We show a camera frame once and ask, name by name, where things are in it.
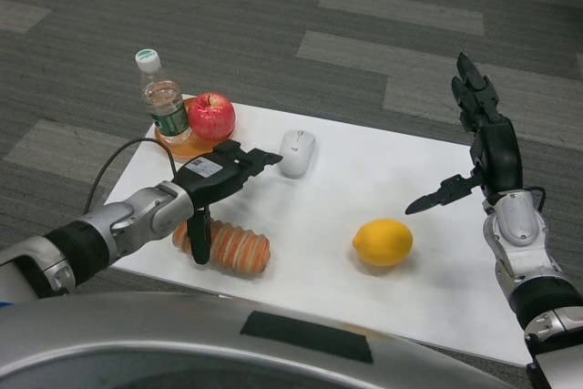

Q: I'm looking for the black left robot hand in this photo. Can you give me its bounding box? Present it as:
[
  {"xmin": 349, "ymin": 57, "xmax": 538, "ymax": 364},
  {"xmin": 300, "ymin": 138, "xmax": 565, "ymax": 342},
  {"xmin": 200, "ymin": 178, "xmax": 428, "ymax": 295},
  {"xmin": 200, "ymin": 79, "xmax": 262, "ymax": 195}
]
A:
[{"xmin": 175, "ymin": 140, "xmax": 285, "ymax": 266}]

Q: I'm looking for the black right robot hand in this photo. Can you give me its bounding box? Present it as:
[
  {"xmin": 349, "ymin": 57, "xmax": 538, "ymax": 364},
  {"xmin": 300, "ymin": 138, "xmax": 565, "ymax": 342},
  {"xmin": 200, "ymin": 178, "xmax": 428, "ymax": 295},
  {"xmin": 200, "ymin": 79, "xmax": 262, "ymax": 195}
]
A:
[{"xmin": 404, "ymin": 52, "xmax": 525, "ymax": 216}]

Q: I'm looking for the ridged orange bread loaf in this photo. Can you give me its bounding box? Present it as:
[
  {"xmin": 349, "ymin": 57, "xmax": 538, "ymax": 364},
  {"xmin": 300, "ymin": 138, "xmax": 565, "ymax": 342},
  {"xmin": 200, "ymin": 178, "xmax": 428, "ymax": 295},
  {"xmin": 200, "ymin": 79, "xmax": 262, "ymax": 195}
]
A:
[{"xmin": 171, "ymin": 219, "xmax": 273, "ymax": 280}]

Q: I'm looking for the orange plate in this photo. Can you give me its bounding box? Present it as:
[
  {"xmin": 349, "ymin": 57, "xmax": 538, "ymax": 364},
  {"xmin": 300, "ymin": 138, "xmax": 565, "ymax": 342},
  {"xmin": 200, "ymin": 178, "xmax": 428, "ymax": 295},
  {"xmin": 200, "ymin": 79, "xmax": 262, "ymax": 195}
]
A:
[{"xmin": 154, "ymin": 97, "xmax": 238, "ymax": 163}]

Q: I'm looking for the red apple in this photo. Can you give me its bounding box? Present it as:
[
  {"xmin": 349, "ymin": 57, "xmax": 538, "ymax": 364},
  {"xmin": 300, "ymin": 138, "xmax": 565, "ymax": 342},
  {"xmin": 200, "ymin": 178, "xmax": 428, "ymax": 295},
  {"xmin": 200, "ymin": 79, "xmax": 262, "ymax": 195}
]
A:
[{"xmin": 188, "ymin": 93, "xmax": 237, "ymax": 142}]

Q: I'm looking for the clear water bottle green label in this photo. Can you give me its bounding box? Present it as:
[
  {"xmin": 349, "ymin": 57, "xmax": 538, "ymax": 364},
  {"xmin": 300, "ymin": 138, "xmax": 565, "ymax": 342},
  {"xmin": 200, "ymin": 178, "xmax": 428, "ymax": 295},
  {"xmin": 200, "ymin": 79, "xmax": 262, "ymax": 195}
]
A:
[{"xmin": 134, "ymin": 48, "xmax": 193, "ymax": 145}]

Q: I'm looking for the white computer mouse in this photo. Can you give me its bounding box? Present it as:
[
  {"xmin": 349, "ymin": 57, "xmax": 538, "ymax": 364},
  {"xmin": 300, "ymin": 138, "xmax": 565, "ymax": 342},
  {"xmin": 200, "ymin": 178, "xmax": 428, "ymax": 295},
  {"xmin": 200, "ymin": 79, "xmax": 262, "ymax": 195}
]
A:
[{"xmin": 278, "ymin": 129, "xmax": 317, "ymax": 179}]

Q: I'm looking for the yellow lemon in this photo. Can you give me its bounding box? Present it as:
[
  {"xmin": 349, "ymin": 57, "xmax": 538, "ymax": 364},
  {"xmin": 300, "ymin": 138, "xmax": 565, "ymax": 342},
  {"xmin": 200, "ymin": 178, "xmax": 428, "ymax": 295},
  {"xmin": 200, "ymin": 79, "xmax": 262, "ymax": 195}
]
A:
[{"xmin": 352, "ymin": 219, "xmax": 414, "ymax": 268}]

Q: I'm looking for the silver robot chest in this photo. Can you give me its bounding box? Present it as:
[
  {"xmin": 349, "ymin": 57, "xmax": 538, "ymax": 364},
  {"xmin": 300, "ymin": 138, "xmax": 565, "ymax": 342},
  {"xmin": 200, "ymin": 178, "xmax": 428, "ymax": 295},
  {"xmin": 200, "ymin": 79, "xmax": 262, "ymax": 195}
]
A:
[{"xmin": 0, "ymin": 291, "xmax": 541, "ymax": 389}]

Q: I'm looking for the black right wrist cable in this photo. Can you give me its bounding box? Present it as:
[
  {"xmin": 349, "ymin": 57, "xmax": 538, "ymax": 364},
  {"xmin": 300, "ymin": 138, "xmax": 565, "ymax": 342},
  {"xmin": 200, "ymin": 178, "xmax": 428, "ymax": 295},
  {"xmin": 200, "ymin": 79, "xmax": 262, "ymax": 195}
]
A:
[{"xmin": 523, "ymin": 185, "xmax": 547, "ymax": 213}]

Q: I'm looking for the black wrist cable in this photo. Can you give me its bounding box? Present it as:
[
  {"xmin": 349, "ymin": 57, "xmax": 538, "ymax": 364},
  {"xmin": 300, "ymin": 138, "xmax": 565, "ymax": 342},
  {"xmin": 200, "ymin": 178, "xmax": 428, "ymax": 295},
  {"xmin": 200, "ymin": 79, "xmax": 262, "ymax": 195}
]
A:
[
  {"xmin": 86, "ymin": 137, "xmax": 179, "ymax": 215},
  {"xmin": 523, "ymin": 185, "xmax": 547, "ymax": 213}
]

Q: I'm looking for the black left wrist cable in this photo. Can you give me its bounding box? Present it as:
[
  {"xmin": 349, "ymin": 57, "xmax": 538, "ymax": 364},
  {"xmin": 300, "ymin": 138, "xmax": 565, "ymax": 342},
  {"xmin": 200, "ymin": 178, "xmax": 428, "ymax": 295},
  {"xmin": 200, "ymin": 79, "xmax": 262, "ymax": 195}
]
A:
[{"xmin": 86, "ymin": 137, "xmax": 179, "ymax": 215}]

